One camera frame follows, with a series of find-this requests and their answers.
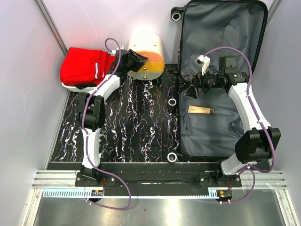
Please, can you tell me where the orange white drawer box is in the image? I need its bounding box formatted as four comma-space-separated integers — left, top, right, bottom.
128, 32, 165, 81

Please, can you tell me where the black white space suitcase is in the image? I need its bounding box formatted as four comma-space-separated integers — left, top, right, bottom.
171, 0, 268, 162

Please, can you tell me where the red black garment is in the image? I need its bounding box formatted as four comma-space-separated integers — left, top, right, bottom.
60, 47, 115, 89

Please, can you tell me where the beige cosmetic tube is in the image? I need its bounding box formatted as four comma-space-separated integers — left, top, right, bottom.
188, 105, 214, 114

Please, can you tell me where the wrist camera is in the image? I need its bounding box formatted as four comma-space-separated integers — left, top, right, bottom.
111, 44, 124, 55
196, 55, 210, 76

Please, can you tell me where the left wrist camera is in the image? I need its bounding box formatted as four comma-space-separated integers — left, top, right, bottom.
111, 44, 124, 55

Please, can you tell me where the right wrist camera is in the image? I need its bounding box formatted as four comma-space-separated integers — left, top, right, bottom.
196, 55, 210, 76

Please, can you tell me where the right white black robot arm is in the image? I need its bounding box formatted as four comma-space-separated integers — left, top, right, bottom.
180, 55, 281, 187

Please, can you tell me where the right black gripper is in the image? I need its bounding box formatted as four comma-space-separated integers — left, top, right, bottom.
183, 66, 223, 99

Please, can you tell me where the slotted cable duct rail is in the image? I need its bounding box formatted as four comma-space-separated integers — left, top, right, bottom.
43, 188, 228, 199

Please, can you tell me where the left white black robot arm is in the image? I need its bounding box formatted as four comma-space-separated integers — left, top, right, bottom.
78, 49, 149, 186

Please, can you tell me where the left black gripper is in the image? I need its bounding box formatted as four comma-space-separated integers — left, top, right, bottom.
124, 49, 147, 73

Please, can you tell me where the white plastic basin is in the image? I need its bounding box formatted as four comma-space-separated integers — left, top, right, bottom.
61, 83, 94, 93

